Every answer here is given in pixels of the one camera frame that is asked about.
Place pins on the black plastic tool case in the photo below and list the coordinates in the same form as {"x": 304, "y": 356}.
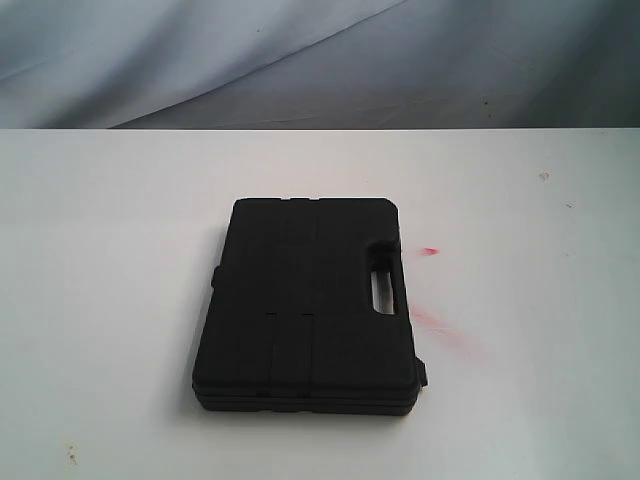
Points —
{"x": 308, "y": 312}

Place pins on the white backdrop cloth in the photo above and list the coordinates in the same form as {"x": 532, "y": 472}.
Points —
{"x": 319, "y": 64}

